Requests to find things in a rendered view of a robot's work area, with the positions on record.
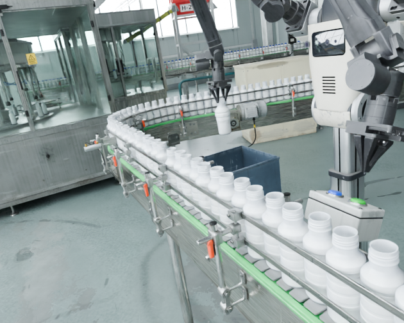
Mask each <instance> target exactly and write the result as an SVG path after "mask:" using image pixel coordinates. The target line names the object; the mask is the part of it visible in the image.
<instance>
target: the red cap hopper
mask: <svg viewBox="0 0 404 323"><path fill-rule="evenodd" d="M206 1H207V4H208V2H210V9H211V11H210V12H211V14H212V17H213V20H214V22H215V14H214V4H213V0H206ZM171 5H175V7H176V6H177V7H178V9H179V11H178V12H177V11H175V12H174V13H171V18H172V22H173V30H174V37H175V42H176V50H177V54H178V61H179V59H181V62H182V61H183V60H182V59H183V52H185V53H186V54H188V55H190V54H192V55H193V54H194V53H193V52H192V51H190V50H189V49H187V48H186V47H185V46H187V45H191V44H200V43H204V42H206V40H199V41H194V42H186V43H182V42H181V37H180V29H179V25H178V21H179V20H184V19H193V18H197V17H196V16H191V15H195V13H194V10H193V8H192V5H191V3H190V1H189V0H169V6H171ZM189 16H191V17H189ZM180 17H182V18H180ZM215 25H216V24H215ZM207 46H208V45H207V44H206V46H205V47H204V49H203V50H202V51H201V53H203V52H204V50H205V49H206V48H207ZM182 47H183V48H184V49H183V48H182ZM185 49H186V50H187V51H188V52H189V53H190V54H189V53H188V52H186V50H185ZM183 79H187V75H186V76H184V75H181V80H183ZM182 86H183V94H184V95H186V98H187V100H189V88H188V83H187V82H184V83H182Z"/></svg>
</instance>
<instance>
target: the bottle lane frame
mask: <svg viewBox="0 0 404 323"><path fill-rule="evenodd" d="M120 161H121V166H122V171H123V174H124V180H125V182H126V183H129V182H131V181H133V178H132V175H134V178H135V181H134V182H133V183H130V184H128V186H127V191H132V190H134V189H135V187H134V183H135V184H137V183H141V182H143V181H145V179H144V178H145V177H144V175H142V174H141V173H140V172H139V171H137V170H136V169H134V168H133V167H132V166H131V165H130V164H129V163H127V162H126V161H125V160H123V159H122V158H120ZM136 187H137V186H136ZM153 191H154V195H155V201H156V207H157V210H158V216H159V217H160V218H162V217H165V216H167V215H168V214H169V211H168V206H169V207H170V208H171V213H172V215H170V216H169V217H168V218H166V219H163V220H162V223H161V226H162V228H163V229H164V228H168V227H169V226H171V222H170V217H171V218H172V219H173V224H174V227H172V228H171V229H168V230H165V232H166V233H167V234H168V235H169V236H170V237H171V238H172V239H173V240H174V241H175V242H176V243H177V244H178V245H179V247H180V248H181V249H182V250H183V251H184V252H185V253H186V254H187V256H188V257H189V258H190V259H191V260H192V261H193V262H194V263H195V264H196V265H197V266H198V267H199V268H200V269H201V270H202V272H203V273H204V274H205V275H206V276H207V277H208V278H209V279H210V280H211V282H213V284H214V285H215V286H216V287H217V288H218V286H219V280H218V276H217V268H216V264H215V256H214V258H210V257H209V254H208V247H207V245H206V244H203V245H200V246H198V245H197V243H196V241H197V240H200V239H202V238H204V237H207V236H208V228H207V227H206V225H204V224H202V223H201V222H200V220H198V219H196V218H195V217H194V215H191V214H190V213H189V211H187V210H185V209H184V208H183V207H181V206H180V205H179V203H177V202H175V201H174V200H173V199H171V198H170V196H168V195H167V194H166V193H164V192H163V191H162V190H160V189H159V187H157V186H156V185H154V186H153ZM130 194H131V195H132V196H133V197H134V198H135V199H136V200H137V201H138V202H139V203H140V205H141V206H142V207H143V208H144V209H145V210H146V211H147V212H148V213H149V214H150V212H149V204H151V200H150V196H147V197H146V194H145V190H144V187H143V186H139V187H137V189H136V191H134V192H131V193H130ZM150 215H151V214H150ZM220 246H221V254H222V259H223V267H224V276H225V281H226V286H227V287H228V288H230V287H232V286H234V285H236V284H238V283H240V282H241V280H240V275H239V274H240V272H239V270H241V271H243V273H245V278H246V284H243V286H244V287H245V288H246V289H247V294H248V300H246V299H245V300H244V301H242V302H240V303H239V304H237V305H235V306H234V307H236V308H237V309H238V310H239V311H240V313H241V314H242V315H243V316H244V317H245V318H246V319H247V320H248V322H249V323H324V322H323V321H322V320H321V319H320V318H319V316H320V315H322V314H323V313H324V312H322V313H320V314H318V315H314V314H313V313H312V312H311V311H309V310H308V309H307V308H305V307H304V303H305V302H306V301H303V302H298V301H297V300H295V298H293V297H292V296H291V295H290V294H289V292H290V291H291V290H289V291H285V290H284V289H282V288H281V287H280V286H278V285H277V284H276V282H277V281H278V280H279V279H278V280H276V281H273V280H271V279H270V278H269V277H267V276H266V275H265V272H266V271H263V272H261V271H260V270H259V269H257V268H256V267H255V266H254V264H255V263H250V262H249V261H248V260H247V259H245V257H244V256H245V255H243V256H242V255H240V254H239V253H238V252H237V251H236V250H235V249H236V248H234V249H233V248H232V247H230V246H229V245H228V244H227V242H225V241H223V243H222V244H220ZM242 297H243V296H242V287H241V286H240V287H238V288H236V289H234V290H232V291H231V295H230V302H231V303H233V302H235V301H237V300H239V299H241V298H242Z"/></svg>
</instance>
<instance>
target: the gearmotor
mask: <svg viewBox="0 0 404 323"><path fill-rule="evenodd" d="M266 115H267V105H266V102H265V101H264V100H261V101H254V102H248V103H243V104H238V105H237V106H236V110H230V124H231V131H236V130H240V129H241V123H240V122H241V121H243V120H249V119H253V122H254V129H255V119H256V118H260V117H265V116H266ZM256 137H257V134H256V129H255V140H256ZM255 140H254V142H253V143H252V144H251V145H250V146H252V145H253V144H254V143H255ZM250 146H248V147H250Z"/></svg>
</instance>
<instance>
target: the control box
mask: <svg viewBox="0 0 404 323"><path fill-rule="evenodd" d="M350 199H351V198H350V197H348V196H345V195H334V194H331V193H328V191H322V190H311V191H310V193H309V198H308V201H307V207H306V210H305V216H304V218H305V219H307V220H308V219H309V217H308V216H309V214H310V213H312V212H315V211H323V212H326V213H329V214H330V216H331V220H332V232H333V229H334V228H335V227H337V226H351V227H353V228H355V229H356V230H357V231H358V237H359V242H370V241H373V240H377V239H378V236H379V233H380V228H381V226H382V221H383V216H384V213H385V210H383V209H381V208H378V207H376V206H372V205H370V204H367V203H366V204H359V203H354V202H352V201H350Z"/></svg>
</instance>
